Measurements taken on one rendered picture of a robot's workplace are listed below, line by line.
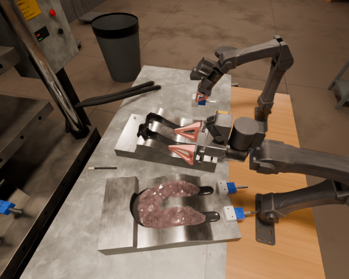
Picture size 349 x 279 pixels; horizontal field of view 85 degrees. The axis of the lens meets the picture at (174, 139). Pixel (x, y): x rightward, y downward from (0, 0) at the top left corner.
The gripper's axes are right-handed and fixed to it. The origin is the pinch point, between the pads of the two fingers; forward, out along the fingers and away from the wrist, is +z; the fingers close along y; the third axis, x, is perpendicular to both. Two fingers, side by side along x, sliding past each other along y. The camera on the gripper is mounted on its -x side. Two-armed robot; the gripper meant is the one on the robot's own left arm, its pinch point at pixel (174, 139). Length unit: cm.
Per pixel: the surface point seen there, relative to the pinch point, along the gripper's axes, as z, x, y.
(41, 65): 59, -5, -21
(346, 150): -149, 125, -126
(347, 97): -157, 105, -194
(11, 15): 59, -22, -21
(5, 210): 60, 28, 26
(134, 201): 15.1, 31.8, 9.3
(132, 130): 31, 32, -27
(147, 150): 17.9, 28.8, -13.9
